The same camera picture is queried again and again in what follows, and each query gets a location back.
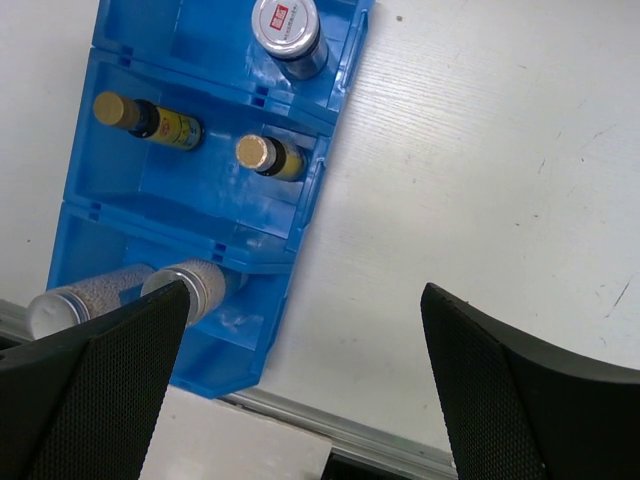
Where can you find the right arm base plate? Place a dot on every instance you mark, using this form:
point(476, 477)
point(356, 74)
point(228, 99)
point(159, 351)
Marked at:
point(351, 463)

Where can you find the far blue storage bin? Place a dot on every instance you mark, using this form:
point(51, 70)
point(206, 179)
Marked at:
point(214, 41)

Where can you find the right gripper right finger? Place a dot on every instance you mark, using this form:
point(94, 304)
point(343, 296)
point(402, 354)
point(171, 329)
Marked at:
point(518, 407)

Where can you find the middle blue storage bin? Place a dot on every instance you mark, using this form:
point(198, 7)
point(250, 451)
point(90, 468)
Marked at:
point(203, 197)

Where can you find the blue storage bin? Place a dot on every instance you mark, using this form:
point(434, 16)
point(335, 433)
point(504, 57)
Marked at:
point(203, 197)
point(223, 353)
point(214, 41)

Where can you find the near blue storage bin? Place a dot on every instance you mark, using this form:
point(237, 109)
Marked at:
point(223, 353)

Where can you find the silver-lid bead jar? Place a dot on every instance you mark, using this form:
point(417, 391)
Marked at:
point(66, 306)
point(208, 285)

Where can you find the yellow-label sauce bottle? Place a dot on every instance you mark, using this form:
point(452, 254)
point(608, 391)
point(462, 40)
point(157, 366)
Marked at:
point(270, 157)
point(148, 121)

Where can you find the aluminium table edge rail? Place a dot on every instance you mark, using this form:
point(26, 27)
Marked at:
point(331, 389)

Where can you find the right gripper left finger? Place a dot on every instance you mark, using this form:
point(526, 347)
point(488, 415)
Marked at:
point(83, 403)

